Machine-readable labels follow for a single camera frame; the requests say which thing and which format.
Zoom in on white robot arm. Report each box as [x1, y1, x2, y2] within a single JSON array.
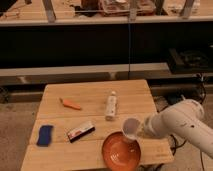
[[143, 99, 213, 159]]

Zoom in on orange ceramic bowl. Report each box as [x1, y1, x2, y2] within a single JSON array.
[[102, 132, 141, 171]]

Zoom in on white plastic bottle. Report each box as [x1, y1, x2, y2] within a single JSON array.
[[105, 91, 117, 121]]

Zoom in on orange carrot toy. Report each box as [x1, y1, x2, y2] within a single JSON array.
[[60, 98, 82, 110]]

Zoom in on wooden table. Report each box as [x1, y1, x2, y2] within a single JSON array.
[[20, 78, 175, 171]]

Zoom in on black and white eraser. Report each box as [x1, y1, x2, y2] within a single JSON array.
[[67, 121, 95, 143]]

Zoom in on cluttered tray on bench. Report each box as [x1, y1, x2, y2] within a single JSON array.
[[99, 0, 156, 15]]

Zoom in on blue sponge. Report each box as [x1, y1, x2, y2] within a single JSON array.
[[37, 125, 53, 147]]

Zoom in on black box on shelf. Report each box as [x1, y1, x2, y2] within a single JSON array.
[[167, 46, 213, 74]]

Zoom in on blue hanging cable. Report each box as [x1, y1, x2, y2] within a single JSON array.
[[127, 19, 132, 80]]

